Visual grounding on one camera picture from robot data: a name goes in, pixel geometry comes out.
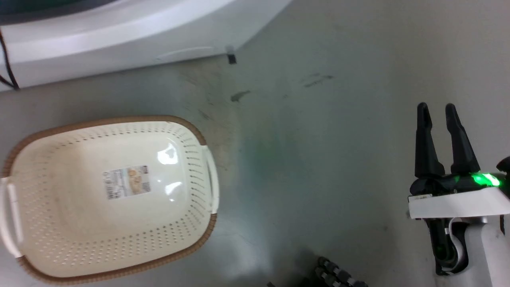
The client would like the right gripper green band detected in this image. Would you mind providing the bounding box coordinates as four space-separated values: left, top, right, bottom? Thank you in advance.
408 102 510 220

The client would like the white washing machine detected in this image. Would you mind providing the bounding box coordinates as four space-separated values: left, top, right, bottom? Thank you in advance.
0 0 294 92

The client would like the cream perforated laundry basket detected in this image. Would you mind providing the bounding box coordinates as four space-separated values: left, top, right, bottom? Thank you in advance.
0 116 220 285

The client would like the printed paper label sticker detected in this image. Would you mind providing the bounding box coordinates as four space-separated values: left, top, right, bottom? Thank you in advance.
102 165 151 200

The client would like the thin black cable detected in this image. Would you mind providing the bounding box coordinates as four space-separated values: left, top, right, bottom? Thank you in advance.
0 30 20 90

